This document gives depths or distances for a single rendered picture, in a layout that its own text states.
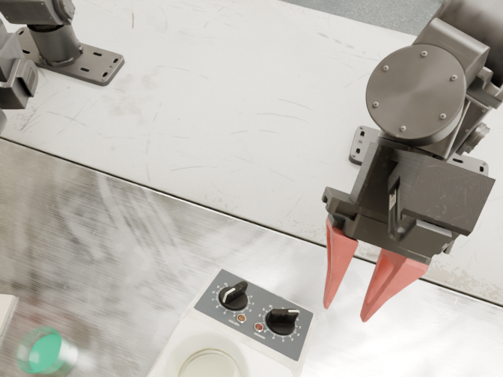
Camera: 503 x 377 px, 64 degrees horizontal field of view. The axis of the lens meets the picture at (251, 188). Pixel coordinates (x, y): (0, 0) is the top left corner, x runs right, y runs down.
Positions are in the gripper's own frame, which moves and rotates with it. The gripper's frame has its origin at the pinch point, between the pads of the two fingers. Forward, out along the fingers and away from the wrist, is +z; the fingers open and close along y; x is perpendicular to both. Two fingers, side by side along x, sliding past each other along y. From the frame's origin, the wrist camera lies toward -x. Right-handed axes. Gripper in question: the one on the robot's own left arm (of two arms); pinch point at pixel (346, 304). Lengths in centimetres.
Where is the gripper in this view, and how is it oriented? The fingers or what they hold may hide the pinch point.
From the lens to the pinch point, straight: 38.6
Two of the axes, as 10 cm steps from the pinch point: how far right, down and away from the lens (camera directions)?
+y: 9.4, 3.3, -0.4
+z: -3.2, 9.3, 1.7
